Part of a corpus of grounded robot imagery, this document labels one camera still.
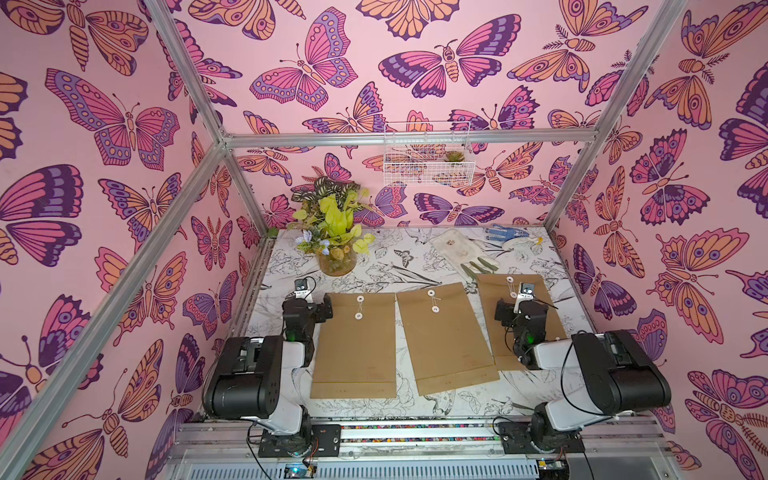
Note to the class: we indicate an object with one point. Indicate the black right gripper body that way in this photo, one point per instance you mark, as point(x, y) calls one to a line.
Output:
point(522, 309)

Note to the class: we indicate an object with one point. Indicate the brown kraft file bag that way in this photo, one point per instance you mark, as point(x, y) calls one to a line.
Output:
point(446, 345)

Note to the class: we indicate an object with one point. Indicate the aluminium frame post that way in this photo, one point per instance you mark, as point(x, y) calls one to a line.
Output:
point(647, 50)

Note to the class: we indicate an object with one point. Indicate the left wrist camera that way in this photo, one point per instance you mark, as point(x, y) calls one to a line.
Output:
point(304, 287)

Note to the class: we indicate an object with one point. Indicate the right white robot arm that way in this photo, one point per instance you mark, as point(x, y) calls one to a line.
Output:
point(618, 375)

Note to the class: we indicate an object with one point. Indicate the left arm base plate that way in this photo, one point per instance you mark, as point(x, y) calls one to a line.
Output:
point(300, 441)

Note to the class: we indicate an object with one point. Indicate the white wire basket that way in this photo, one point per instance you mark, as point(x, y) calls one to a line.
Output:
point(416, 158)

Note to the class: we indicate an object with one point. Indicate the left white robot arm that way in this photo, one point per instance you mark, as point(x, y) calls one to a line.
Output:
point(253, 374)

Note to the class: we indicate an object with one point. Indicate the potted green plant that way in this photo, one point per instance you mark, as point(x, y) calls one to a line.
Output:
point(329, 224)

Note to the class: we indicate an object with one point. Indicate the small succulent in basket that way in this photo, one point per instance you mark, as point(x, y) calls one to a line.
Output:
point(454, 156)

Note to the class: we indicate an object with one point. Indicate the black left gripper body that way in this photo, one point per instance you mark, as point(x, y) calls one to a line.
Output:
point(303, 306)

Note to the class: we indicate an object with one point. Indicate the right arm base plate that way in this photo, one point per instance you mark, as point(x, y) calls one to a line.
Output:
point(524, 438)

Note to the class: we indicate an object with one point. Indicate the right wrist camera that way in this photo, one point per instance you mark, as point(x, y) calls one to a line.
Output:
point(525, 293)

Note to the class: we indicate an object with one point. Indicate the blue dotted knit glove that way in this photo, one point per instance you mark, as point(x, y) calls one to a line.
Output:
point(502, 234)

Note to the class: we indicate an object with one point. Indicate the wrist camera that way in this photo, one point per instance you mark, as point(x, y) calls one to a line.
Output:
point(304, 287)
point(525, 293)

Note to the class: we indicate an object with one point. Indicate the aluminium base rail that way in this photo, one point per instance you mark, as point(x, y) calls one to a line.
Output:
point(456, 448)

